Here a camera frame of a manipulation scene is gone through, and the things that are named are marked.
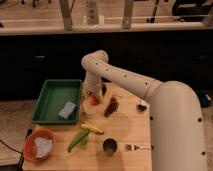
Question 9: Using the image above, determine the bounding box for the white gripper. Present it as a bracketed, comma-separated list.
[82, 78, 104, 103]

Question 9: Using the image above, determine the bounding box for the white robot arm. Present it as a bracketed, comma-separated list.
[81, 50, 208, 171]

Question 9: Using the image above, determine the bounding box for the white paper cup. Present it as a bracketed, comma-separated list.
[82, 100, 96, 117]

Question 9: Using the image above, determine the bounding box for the metal cup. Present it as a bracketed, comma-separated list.
[103, 138, 117, 156]

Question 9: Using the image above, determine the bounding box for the light blue sponge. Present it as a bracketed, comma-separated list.
[58, 101, 76, 119]

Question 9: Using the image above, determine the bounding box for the yellow corn cob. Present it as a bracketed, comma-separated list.
[80, 123, 104, 135]

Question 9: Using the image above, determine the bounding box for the green plastic tray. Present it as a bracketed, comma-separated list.
[32, 79, 82, 125]

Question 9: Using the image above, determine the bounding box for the green pepper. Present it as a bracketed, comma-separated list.
[67, 129, 90, 152]

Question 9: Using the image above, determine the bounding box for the silver fork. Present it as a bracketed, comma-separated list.
[125, 144, 152, 151]

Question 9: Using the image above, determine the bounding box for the white crumpled cloth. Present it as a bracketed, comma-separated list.
[34, 137, 53, 158]

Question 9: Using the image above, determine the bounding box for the orange bowl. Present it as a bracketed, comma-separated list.
[23, 129, 55, 162]

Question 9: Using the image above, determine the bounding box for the black cable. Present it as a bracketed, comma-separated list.
[0, 128, 33, 171]

